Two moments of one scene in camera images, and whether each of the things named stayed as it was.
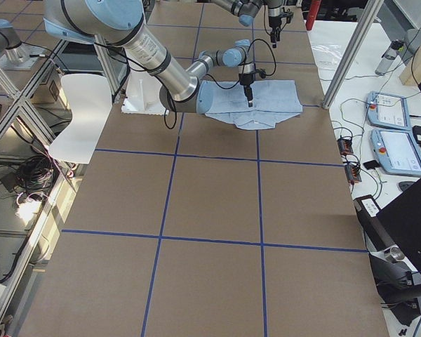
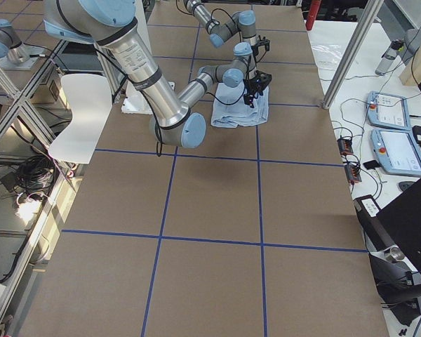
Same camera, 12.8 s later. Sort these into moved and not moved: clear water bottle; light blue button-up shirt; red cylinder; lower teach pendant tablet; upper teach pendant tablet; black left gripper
Moved: light blue button-up shirt; black left gripper
Not moved: lower teach pendant tablet; upper teach pendant tablet; clear water bottle; red cylinder
